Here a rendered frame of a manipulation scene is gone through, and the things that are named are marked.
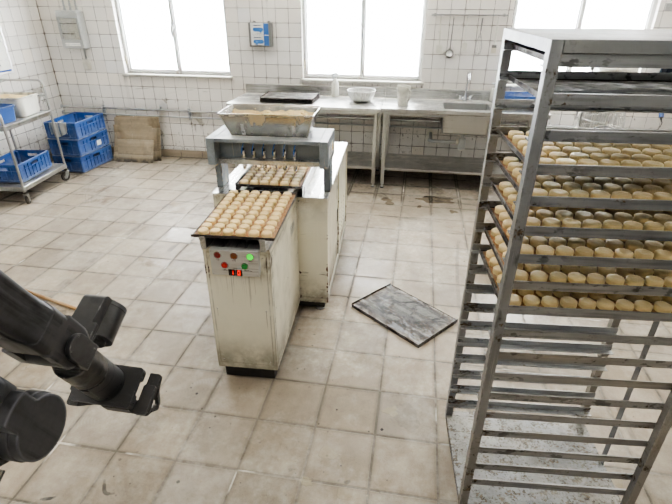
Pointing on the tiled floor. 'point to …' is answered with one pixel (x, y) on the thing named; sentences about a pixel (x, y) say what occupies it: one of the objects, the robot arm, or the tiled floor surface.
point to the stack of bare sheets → (404, 314)
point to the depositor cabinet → (314, 226)
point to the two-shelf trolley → (17, 149)
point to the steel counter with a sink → (463, 111)
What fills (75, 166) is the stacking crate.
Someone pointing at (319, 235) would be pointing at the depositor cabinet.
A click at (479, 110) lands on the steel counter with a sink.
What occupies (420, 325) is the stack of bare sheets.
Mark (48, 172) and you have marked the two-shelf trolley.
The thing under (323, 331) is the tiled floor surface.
